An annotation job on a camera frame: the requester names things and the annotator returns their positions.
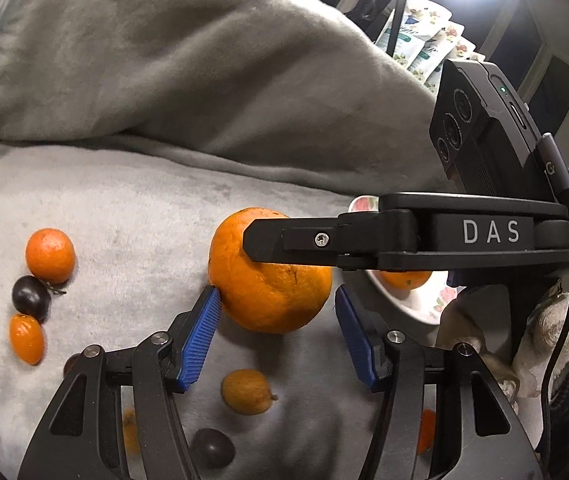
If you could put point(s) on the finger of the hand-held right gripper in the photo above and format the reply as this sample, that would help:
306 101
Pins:
294 240

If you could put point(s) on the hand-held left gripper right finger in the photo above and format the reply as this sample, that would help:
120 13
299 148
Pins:
352 340

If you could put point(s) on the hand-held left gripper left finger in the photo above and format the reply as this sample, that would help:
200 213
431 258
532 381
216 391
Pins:
199 340

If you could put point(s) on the large rough orange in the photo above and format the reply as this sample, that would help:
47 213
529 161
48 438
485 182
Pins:
269 300

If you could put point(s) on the brown longan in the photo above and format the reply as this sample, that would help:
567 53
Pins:
244 392

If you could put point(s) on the white floral plate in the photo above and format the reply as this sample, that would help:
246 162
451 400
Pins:
414 305

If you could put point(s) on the smooth orange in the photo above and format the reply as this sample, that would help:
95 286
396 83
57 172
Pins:
404 279

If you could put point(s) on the dark purple cherry tomato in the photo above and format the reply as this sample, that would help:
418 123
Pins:
212 452
29 297
70 364

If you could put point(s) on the orange cherry tomato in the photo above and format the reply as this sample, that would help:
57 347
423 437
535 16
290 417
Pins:
129 432
26 338
427 435

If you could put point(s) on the small smooth mandarin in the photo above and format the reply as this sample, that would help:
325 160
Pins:
49 256

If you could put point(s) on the person's right hand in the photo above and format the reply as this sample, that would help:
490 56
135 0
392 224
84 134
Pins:
554 330

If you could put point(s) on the light grey seat cover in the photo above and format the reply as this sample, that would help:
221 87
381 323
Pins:
129 220

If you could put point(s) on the grey fleece blanket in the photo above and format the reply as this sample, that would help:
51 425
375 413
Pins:
189 75

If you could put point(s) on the row of floral wipe packets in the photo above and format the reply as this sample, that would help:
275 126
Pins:
414 15

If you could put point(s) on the white window frame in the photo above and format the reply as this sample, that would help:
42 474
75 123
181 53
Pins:
536 67

